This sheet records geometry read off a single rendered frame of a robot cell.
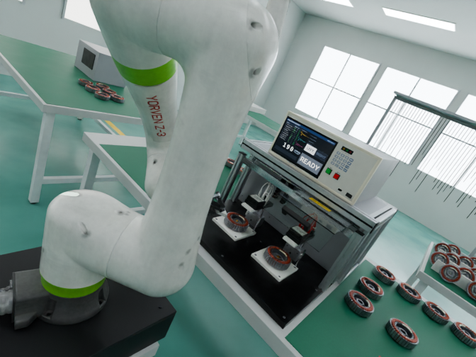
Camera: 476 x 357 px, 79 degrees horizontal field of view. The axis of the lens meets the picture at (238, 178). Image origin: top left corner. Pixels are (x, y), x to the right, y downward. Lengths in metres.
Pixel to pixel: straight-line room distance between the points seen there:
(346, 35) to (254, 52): 8.02
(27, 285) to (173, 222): 0.34
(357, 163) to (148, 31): 0.91
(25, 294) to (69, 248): 0.14
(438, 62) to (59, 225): 7.56
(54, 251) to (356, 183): 0.97
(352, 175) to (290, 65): 7.75
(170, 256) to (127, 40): 0.34
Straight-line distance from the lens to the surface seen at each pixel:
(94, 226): 0.56
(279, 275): 1.16
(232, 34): 0.41
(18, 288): 0.71
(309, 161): 1.24
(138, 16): 0.46
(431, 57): 7.78
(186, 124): 0.44
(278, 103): 8.73
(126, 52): 0.51
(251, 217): 1.39
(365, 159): 1.17
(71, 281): 0.65
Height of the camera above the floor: 1.40
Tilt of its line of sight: 20 degrees down
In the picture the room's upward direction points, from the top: 25 degrees clockwise
